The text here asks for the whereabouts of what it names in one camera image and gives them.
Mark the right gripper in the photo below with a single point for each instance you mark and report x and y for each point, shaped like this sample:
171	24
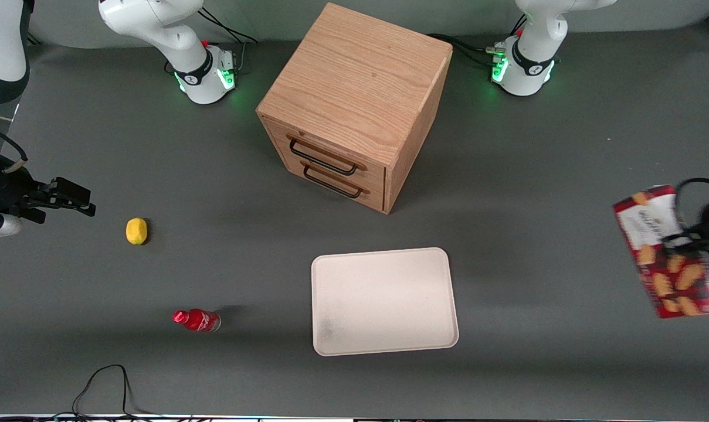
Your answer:
6	189

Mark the red cookie box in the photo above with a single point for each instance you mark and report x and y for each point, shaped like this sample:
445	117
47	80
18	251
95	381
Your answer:
682	287

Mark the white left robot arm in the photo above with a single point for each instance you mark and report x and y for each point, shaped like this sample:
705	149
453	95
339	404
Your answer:
533	58

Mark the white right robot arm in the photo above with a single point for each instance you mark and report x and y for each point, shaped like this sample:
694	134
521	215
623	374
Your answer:
155	23

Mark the white rectangular tray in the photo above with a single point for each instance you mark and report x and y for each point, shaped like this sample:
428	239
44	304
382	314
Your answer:
383	302

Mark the yellow lemon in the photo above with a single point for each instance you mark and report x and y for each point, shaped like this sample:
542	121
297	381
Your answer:
136	231

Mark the red cola bottle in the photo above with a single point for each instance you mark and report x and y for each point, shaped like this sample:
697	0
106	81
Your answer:
197	320

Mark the wooden lower drawer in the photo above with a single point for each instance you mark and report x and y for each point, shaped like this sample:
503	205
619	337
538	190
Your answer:
375	199

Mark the wooden drawer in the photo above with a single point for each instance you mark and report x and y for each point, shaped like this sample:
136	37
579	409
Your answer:
375	199
373	174

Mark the wooden upper drawer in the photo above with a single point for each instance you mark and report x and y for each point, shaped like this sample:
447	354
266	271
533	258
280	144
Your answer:
373	174

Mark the wooden drawer cabinet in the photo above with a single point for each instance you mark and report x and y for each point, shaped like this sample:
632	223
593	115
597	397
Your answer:
354	76

